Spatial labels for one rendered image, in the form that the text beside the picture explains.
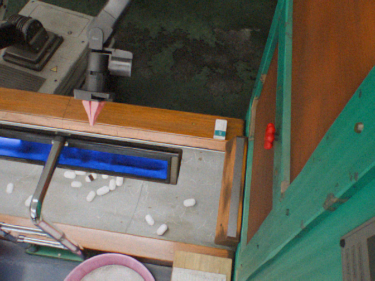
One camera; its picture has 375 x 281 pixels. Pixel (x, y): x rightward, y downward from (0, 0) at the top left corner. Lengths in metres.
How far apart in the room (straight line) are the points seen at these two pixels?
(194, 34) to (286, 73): 1.88
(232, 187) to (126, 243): 0.32
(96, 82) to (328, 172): 0.78
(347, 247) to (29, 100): 1.13
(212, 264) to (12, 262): 0.57
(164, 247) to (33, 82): 1.04
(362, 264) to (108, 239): 0.81
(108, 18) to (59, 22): 0.97
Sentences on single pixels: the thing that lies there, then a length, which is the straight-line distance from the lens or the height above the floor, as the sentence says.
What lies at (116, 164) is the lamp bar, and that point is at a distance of 0.73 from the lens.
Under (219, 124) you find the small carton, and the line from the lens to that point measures 1.11.
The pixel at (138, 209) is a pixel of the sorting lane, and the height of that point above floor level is 0.74.
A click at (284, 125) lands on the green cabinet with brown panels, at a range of 0.55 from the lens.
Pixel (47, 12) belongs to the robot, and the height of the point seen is 0.47.
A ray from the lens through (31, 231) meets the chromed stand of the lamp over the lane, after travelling 0.85.
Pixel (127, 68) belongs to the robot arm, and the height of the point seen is 0.98.
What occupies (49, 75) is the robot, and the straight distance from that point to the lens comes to 1.72.
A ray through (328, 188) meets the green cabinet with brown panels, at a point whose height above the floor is 1.45.
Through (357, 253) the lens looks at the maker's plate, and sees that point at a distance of 0.28.
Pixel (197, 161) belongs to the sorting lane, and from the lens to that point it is 1.09.
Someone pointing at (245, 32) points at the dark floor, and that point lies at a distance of 2.51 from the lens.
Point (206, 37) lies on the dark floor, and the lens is 2.45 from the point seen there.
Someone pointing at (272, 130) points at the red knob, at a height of 1.26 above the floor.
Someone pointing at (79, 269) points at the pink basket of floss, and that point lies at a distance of 1.01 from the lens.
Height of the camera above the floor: 1.72
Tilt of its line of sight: 61 degrees down
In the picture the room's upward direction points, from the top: straight up
